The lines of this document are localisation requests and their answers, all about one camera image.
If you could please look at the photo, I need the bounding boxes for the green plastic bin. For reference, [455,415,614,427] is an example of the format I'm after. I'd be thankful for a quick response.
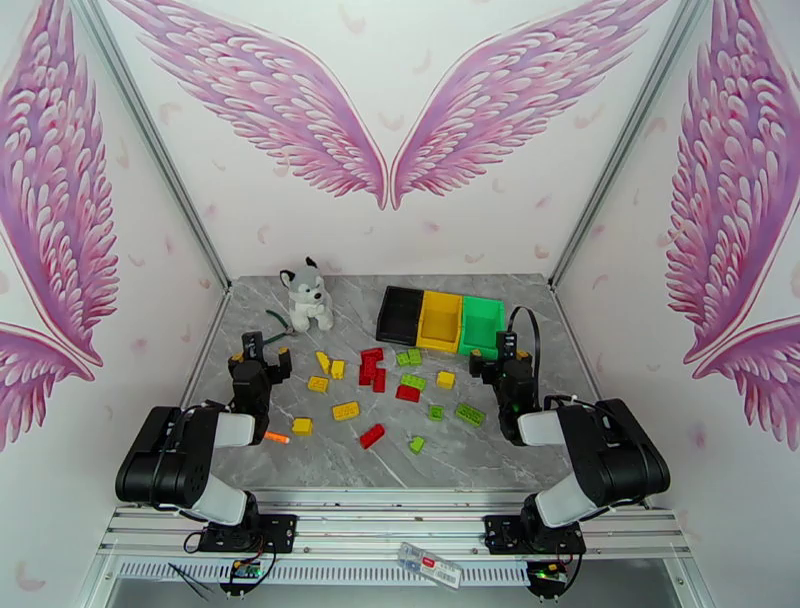
[457,296,506,361]

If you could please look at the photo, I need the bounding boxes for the yellow plastic bin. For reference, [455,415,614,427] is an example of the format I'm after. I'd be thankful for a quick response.
[415,291,467,354]

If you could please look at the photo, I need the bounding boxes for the grey husky plush toy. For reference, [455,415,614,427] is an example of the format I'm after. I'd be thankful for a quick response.
[279,256,336,334]

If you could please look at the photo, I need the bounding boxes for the black plastic bin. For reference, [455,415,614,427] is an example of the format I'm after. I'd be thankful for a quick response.
[375,286,426,347]

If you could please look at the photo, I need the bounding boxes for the black circuit board green light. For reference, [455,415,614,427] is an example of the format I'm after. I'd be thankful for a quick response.
[527,561,569,587]

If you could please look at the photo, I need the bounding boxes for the white label card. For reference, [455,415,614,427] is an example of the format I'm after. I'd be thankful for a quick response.
[396,542,464,589]

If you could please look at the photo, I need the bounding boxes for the black tweezers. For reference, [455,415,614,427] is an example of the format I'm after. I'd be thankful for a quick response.
[167,562,220,596]

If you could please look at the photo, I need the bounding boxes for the green handled pliers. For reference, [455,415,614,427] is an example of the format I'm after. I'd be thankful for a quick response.
[263,309,298,345]

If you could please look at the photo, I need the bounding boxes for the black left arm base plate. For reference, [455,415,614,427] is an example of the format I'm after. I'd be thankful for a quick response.
[198,513,298,554]

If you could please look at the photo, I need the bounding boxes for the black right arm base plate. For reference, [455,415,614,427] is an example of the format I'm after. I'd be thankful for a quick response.
[484,513,588,556]

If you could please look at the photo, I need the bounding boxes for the aluminium rail frame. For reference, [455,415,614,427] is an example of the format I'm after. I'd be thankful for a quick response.
[96,487,695,561]

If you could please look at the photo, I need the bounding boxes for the white slotted cable duct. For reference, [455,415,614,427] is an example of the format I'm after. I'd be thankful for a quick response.
[115,560,533,587]

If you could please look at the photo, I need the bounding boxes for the aluminium frame post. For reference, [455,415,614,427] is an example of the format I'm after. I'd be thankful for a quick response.
[551,0,714,290]
[69,0,233,290]

